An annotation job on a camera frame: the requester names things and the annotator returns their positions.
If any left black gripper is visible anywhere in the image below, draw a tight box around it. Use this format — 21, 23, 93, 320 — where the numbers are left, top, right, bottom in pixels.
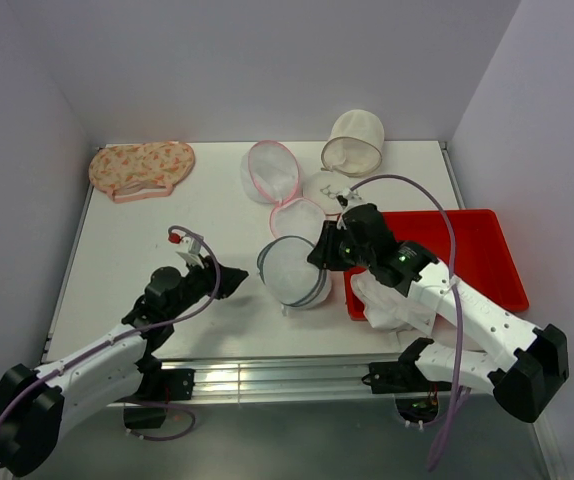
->
166, 253, 247, 320

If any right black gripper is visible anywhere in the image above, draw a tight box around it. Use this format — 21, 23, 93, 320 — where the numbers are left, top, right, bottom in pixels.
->
307, 219, 375, 270

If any grey-trimmed white mesh laundry bag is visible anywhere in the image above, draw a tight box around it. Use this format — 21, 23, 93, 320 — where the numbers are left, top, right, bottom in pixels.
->
256, 235, 332, 316

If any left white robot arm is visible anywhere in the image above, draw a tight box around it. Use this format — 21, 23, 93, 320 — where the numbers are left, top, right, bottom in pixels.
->
0, 256, 249, 477

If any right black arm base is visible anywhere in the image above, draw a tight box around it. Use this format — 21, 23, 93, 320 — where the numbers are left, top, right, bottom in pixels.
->
361, 361, 451, 424

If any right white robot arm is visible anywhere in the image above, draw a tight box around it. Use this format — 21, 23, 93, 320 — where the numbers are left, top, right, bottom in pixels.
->
308, 194, 569, 423

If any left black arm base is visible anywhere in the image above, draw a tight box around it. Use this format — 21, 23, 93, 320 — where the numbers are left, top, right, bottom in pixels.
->
123, 368, 195, 431

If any white bra in tray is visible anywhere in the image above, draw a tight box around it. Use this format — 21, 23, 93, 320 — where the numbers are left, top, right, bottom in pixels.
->
350, 271, 436, 334

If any beige mesh laundry bag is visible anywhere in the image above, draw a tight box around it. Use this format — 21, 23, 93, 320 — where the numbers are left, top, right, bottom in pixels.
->
303, 109, 385, 217

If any pink-trimmed white mesh laundry bag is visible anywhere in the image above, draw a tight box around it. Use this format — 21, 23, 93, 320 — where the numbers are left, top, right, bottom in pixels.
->
240, 140, 326, 243

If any orange floral laundry bag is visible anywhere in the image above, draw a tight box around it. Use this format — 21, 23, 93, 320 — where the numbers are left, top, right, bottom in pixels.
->
88, 141, 196, 204

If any red plastic tray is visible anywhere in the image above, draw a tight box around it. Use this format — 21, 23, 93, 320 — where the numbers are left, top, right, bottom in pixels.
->
335, 208, 530, 324

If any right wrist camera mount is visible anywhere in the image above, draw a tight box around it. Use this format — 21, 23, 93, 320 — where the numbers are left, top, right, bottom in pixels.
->
336, 188, 364, 211

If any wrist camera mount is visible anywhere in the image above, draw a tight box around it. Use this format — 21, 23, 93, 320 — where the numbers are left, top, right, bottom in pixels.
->
168, 231, 204, 268
336, 188, 364, 211

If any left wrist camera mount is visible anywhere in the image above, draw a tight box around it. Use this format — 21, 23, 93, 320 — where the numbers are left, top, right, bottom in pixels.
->
168, 231, 204, 268

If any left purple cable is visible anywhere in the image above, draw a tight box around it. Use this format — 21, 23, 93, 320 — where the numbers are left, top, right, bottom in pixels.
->
0, 224, 223, 471

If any purple cable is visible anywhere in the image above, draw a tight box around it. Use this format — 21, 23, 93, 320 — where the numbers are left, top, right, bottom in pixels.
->
350, 173, 473, 473
0, 224, 223, 471

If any aluminium mounting rail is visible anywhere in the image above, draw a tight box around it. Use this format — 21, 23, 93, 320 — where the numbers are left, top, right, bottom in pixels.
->
14, 352, 541, 411

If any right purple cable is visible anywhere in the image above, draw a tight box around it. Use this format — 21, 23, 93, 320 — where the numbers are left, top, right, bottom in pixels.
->
350, 173, 473, 473

